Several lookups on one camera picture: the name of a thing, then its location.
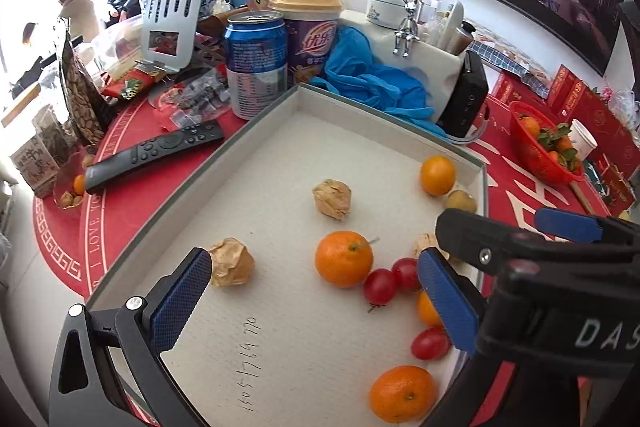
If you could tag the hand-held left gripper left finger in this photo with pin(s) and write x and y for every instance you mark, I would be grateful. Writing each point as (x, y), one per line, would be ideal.
(182, 299)

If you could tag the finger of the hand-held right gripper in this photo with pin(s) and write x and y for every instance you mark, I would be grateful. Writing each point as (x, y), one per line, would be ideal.
(570, 224)
(465, 232)

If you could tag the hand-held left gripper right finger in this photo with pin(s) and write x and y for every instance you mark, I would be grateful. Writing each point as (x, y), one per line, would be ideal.
(447, 302)

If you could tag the small olive-brown round fruit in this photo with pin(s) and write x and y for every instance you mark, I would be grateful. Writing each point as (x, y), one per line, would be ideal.
(461, 201)

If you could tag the smooth round orange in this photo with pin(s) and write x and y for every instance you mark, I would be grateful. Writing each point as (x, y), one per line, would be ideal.
(437, 176)

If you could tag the small tangerine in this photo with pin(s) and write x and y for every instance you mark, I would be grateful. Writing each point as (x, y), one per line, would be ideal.
(402, 394)

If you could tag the tangerine with stem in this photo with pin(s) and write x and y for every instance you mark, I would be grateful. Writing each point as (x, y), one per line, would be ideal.
(344, 259)

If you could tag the grey cardboard tray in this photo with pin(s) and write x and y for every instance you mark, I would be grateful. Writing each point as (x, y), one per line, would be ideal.
(280, 157)

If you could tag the small yellow-orange kumquat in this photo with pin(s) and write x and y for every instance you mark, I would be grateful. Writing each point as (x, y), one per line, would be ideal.
(426, 309)

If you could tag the long wooden back scratcher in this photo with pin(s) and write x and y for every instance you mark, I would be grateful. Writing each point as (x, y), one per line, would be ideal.
(582, 198)

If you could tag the red cherry tomato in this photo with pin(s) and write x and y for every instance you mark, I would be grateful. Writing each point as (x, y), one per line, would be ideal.
(406, 274)
(380, 287)
(430, 343)

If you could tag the red gift bag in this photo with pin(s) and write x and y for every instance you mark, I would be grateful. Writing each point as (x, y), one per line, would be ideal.
(617, 189)

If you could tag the leafy tangerine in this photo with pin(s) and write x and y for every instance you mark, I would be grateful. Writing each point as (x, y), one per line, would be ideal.
(531, 128)
(553, 157)
(564, 143)
(575, 164)

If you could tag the red plastic basket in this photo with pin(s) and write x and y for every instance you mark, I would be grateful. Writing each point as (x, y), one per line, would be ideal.
(540, 167)

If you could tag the floral paper cup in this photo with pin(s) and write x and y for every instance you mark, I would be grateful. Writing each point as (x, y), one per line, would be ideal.
(584, 142)

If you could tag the red printed tablecloth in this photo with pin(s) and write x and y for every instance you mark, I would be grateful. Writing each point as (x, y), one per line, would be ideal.
(125, 217)

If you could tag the red gift box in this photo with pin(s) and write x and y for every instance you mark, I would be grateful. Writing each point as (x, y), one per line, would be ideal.
(507, 89)
(597, 117)
(565, 89)

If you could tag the clear plastic bag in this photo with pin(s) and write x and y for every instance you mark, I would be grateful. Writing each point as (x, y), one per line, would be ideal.
(625, 107)

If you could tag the black portable radio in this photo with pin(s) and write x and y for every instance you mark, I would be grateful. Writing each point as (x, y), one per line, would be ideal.
(467, 92)

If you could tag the black remote control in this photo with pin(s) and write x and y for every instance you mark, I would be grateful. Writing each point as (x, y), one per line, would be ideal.
(150, 152)

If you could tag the tiny orange kumquat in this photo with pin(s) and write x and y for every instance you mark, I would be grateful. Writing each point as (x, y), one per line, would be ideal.
(79, 185)

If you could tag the white box with tap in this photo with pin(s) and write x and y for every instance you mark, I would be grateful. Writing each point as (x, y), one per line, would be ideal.
(435, 62)

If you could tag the blue rubber gloves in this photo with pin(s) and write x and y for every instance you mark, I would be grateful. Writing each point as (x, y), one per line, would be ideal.
(370, 82)

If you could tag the checkered cloth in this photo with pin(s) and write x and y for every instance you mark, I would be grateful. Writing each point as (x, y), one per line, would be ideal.
(500, 57)

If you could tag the brown bottle with black cap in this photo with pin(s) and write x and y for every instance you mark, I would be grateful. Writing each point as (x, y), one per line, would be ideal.
(464, 39)

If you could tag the brown printed paper box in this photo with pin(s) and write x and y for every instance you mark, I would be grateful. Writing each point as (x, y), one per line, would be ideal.
(32, 167)
(52, 129)

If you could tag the clear wrapped sweets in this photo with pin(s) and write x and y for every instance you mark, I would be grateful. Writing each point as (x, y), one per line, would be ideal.
(200, 97)

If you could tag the silver rabbit figurine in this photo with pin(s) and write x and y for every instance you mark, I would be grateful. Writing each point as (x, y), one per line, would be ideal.
(407, 32)

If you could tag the white bottle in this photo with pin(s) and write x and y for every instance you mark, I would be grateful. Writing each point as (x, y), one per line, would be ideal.
(452, 19)

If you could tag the red green snack packet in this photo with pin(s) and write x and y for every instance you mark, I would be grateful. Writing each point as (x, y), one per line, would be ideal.
(132, 86)

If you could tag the bean patterned bag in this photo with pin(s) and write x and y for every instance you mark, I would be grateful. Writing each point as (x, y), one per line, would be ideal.
(82, 97)

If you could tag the white ceramic pot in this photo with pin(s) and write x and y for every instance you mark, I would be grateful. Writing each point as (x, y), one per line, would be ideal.
(385, 7)

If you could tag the blue drink can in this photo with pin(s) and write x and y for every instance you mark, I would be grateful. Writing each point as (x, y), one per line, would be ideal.
(255, 67)

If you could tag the purple milk tea cup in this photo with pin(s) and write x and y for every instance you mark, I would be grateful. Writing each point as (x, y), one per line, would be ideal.
(312, 42)

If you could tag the slotted metal spatula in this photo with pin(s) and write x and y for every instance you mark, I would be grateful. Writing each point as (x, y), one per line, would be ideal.
(185, 42)

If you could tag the clear plastic container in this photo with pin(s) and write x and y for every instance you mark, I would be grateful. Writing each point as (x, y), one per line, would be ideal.
(120, 42)

